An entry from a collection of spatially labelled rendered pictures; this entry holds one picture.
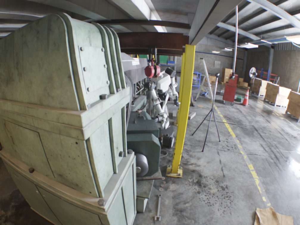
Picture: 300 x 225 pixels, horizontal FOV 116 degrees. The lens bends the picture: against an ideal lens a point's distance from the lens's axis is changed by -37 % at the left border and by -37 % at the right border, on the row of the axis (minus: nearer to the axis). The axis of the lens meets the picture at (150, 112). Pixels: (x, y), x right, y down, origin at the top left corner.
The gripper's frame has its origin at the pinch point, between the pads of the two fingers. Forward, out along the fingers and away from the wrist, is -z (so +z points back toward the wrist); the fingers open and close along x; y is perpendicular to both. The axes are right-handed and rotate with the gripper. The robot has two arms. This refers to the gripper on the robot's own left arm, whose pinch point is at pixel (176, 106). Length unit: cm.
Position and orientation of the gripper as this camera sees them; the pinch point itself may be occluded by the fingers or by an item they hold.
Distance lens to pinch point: 289.3
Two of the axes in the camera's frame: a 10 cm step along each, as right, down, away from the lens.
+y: 8.0, -5.4, 2.6
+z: -2.7, -7.2, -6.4
